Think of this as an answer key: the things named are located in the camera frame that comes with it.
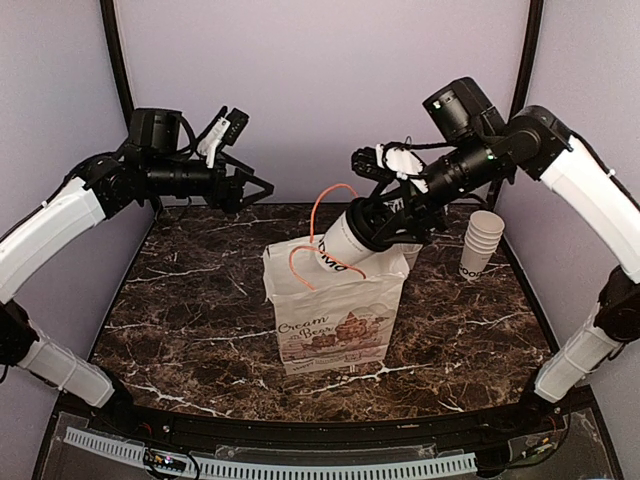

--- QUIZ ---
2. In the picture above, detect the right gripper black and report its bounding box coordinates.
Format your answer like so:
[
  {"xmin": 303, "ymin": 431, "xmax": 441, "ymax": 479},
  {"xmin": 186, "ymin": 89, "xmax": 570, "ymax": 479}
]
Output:
[{"xmin": 368, "ymin": 130, "xmax": 504, "ymax": 243}]

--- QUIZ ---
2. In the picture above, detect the single black cup lid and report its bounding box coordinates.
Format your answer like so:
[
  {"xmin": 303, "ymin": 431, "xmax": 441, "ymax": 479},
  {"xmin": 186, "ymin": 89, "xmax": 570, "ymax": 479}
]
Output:
[{"xmin": 346, "ymin": 197, "xmax": 393, "ymax": 252}]

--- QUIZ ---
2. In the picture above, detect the single white paper cup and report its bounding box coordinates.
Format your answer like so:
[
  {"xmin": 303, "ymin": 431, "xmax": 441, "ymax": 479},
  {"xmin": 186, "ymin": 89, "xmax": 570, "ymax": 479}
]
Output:
[{"xmin": 316, "ymin": 209, "xmax": 383, "ymax": 273}]

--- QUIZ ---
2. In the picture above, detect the white paper takeout bag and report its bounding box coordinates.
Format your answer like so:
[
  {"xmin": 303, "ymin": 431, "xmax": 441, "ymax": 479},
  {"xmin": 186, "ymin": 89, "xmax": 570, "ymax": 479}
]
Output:
[{"xmin": 263, "ymin": 232, "xmax": 410, "ymax": 375}]

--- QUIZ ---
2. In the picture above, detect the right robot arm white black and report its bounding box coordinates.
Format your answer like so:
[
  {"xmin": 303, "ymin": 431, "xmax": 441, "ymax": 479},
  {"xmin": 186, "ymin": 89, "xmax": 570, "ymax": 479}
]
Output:
[{"xmin": 374, "ymin": 77, "xmax": 639, "ymax": 434}]

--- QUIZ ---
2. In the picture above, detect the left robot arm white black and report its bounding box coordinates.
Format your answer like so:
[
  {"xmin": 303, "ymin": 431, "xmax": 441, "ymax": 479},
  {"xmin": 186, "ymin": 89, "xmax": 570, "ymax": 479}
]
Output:
[{"xmin": 1, "ymin": 107, "xmax": 274, "ymax": 436}]

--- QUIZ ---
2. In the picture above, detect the white cup holding straws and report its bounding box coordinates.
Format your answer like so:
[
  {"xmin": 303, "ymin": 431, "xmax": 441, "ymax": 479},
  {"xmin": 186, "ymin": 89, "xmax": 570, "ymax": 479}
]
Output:
[{"xmin": 399, "ymin": 243, "xmax": 423, "ymax": 270}]

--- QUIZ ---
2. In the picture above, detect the stack of white paper cups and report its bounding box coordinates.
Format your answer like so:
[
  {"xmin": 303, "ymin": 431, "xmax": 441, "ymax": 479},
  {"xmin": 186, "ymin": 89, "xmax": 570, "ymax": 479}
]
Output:
[{"xmin": 458, "ymin": 210, "xmax": 505, "ymax": 281}]

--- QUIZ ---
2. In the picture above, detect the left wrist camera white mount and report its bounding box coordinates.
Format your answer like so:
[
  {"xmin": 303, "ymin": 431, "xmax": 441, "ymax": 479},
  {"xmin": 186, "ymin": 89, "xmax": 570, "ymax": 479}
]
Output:
[{"xmin": 196, "ymin": 106, "xmax": 250, "ymax": 169}]

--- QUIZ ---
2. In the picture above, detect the black front table rail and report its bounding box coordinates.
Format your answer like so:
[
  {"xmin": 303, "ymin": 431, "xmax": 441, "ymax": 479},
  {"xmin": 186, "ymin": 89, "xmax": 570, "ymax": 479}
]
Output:
[{"xmin": 99, "ymin": 372, "xmax": 551, "ymax": 456}]

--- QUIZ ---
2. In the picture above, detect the right black frame post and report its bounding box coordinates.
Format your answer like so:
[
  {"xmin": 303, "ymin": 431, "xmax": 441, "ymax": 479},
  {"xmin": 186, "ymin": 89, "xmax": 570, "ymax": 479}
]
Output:
[{"xmin": 508, "ymin": 0, "xmax": 545, "ymax": 119}]

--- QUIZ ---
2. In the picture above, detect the grey slotted cable duct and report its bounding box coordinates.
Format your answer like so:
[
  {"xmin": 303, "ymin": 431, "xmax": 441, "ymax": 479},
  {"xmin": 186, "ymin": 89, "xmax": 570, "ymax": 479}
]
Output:
[{"xmin": 63, "ymin": 427, "xmax": 478, "ymax": 479}]

